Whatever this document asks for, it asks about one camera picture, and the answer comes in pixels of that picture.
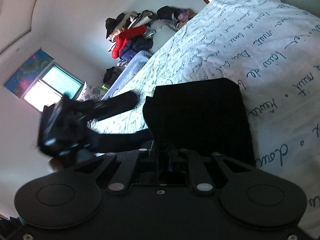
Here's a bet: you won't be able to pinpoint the floral white pillow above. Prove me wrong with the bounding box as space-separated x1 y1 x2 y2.
76 82 107 102

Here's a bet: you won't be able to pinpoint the green-framed window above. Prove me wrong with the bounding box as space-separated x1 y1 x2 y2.
22 62 84 112

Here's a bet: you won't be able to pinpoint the black bag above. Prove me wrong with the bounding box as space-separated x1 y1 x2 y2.
103 66 125 86

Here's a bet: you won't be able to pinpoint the white and cream clothes stack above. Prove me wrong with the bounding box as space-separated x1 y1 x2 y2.
106 10 157 52

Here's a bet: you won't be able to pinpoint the colourful floral poster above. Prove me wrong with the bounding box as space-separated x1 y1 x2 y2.
4 49 54 98

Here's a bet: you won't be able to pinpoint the black garment beside pile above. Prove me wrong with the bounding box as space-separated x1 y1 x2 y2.
157 5 182 21

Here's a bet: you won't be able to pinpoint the grey bundled garment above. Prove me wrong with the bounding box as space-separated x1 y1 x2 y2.
149 20 178 54

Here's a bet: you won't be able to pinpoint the purple cloth item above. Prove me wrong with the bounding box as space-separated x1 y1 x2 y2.
177 9 196 23

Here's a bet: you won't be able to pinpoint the white script-print quilt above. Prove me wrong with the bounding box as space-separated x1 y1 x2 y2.
89 0 320 239

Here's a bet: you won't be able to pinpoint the navy blue jacket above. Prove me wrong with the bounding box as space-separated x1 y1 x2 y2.
119 35 153 61

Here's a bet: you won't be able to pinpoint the black pants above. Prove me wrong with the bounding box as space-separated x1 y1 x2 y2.
143 78 255 166

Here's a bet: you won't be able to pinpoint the red puffer jacket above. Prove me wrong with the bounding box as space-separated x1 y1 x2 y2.
111 25 147 59

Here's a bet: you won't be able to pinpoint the black hat on pile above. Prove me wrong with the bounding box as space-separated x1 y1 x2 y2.
105 13 125 38

